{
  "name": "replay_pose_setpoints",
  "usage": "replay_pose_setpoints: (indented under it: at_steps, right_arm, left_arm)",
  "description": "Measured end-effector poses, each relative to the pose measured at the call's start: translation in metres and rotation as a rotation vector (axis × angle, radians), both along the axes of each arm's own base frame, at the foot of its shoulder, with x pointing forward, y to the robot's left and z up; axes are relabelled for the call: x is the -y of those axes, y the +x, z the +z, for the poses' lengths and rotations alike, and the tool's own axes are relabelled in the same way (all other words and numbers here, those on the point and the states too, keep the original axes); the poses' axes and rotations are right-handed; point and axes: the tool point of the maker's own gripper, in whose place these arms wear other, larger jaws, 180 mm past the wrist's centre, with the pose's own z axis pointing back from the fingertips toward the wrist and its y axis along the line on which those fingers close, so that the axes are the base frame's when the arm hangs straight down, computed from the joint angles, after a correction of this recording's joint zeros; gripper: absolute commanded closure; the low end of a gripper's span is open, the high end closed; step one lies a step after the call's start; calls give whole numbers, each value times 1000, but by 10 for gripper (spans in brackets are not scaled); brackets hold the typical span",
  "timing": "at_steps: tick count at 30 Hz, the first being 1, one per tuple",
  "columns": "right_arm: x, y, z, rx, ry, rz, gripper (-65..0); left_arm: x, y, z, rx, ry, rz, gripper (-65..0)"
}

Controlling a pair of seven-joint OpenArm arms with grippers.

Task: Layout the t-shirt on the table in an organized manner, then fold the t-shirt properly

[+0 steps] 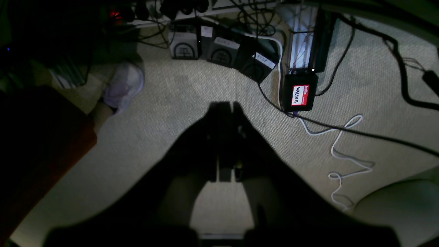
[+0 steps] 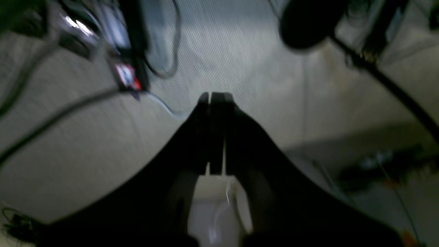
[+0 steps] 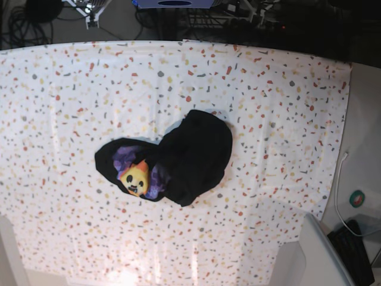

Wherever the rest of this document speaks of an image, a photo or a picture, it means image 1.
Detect black cable on carpet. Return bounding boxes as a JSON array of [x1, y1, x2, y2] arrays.
[[257, 82, 439, 156]]

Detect white cable on carpet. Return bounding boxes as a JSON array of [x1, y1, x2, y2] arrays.
[[247, 33, 374, 210]]

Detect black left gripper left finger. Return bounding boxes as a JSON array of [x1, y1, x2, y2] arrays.
[[45, 102, 231, 247]]

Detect black boxes with labels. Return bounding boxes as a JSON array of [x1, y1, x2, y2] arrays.
[[168, 19, 283, 83]]

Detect white sneaker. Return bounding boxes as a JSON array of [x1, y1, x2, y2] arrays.
[[101, 61, 145, 115]]

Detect black box with name tag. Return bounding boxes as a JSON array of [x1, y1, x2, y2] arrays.
[[281, 74, 318, 112]]

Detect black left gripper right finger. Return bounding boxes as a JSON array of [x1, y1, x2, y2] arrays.
[[233, 102, 400, 247]]

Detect power strip with red light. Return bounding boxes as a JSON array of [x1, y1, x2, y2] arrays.
[[109, 6, 136, 25]]

